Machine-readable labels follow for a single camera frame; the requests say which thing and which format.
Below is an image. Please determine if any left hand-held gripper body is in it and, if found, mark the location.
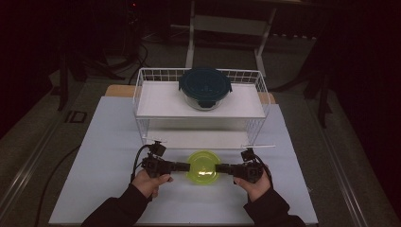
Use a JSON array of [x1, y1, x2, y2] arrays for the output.
[[140, 136, 174, 179]]

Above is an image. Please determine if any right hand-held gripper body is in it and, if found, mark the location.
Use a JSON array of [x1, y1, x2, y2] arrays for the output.
[[234, 144, 276, 184]]

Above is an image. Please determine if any yellow-green translucent container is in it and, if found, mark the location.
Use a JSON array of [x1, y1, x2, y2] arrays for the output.
[[185, 149, 222, 186]]

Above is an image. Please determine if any white wire shelf rack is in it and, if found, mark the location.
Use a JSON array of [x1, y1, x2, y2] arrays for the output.
[[132, 67, 271, 150]]

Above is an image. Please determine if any dark blue lidded glass container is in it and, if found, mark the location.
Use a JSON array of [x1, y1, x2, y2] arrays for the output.
[[178, 66, 234, 112]]

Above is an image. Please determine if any person's right hand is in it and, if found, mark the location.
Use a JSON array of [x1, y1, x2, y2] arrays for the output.
[[233, 166, 272, 203]]

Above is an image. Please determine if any person's left hand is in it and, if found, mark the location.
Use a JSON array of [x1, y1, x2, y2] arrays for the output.
[[131, 169, 174, 200]]

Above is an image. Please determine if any light blue table mat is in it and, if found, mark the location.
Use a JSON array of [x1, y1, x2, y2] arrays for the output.
[[48, 96, 319, 225]]

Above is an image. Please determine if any black floor socket box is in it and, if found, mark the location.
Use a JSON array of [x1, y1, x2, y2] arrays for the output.
[[64, 110, 88, 124]]

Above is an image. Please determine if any black metal stand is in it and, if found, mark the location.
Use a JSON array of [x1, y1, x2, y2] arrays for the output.
[[302, 46, 334, 129], [56, 46, 88, 112]]

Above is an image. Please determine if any right hand-held gripper cable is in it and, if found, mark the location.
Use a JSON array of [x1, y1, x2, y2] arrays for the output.
[[252, 153, 272, 187]]

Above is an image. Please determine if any hand-held gripper cable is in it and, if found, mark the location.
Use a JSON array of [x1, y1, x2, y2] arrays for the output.
[[131, 144, 154, 183], [252, 153, 272, 187]]

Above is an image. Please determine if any left hand-held gripper cable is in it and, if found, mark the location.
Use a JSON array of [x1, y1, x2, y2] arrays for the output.
[[131, 144, 154, 183]]

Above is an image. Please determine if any black floor cable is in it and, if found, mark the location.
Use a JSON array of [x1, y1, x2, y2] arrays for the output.
[[33, 144, 81, 227]]

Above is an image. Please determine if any bundle of black cables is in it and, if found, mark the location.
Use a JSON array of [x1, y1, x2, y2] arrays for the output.
[[103, 42, 149, 84]]

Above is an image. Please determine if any white metal desk frame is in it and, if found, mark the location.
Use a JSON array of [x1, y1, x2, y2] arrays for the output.
[[184, 0, 278, 78]]

